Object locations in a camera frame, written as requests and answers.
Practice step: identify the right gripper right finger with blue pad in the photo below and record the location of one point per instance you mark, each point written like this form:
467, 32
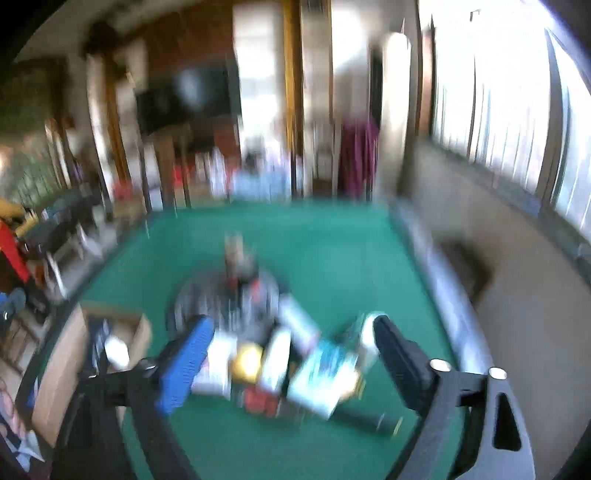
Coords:
495, 443

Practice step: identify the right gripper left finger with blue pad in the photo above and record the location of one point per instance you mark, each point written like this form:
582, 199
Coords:
90, 444

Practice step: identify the black marker yellow cap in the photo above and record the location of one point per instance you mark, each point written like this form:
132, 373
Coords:
381, 424

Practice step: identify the yellow chips bag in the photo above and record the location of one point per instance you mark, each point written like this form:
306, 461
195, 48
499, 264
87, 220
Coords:
354, 388

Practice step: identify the tall white green tube bottle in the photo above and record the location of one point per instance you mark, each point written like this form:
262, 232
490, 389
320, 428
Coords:
359, 337

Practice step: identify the clear pack red number nine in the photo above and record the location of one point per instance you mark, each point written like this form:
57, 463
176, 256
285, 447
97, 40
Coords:
262, 403

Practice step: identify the yellow tape roll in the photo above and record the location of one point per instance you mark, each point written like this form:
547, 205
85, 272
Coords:
246, 365

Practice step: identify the tissue pack blue cartoon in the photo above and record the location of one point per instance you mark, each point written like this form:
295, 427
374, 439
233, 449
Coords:
319, 381

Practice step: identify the white bottle green label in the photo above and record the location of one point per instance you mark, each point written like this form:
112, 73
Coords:
276, 357

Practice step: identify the white bottle red label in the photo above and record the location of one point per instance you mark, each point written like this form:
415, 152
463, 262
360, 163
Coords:
117, 353

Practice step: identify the black foil pouch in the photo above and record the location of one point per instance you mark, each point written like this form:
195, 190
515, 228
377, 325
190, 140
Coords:
96, 361

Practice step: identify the black ink bottle cork stopper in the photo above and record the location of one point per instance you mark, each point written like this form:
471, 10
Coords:
240, 267

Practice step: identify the pile of clothes bags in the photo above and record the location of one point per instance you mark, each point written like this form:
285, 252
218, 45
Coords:
260, 181

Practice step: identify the maroon cloth on chair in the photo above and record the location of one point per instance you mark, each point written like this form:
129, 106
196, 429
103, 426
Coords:
358, 158

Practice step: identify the black wall television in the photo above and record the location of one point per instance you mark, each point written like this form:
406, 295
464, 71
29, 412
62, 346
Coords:
201, 92

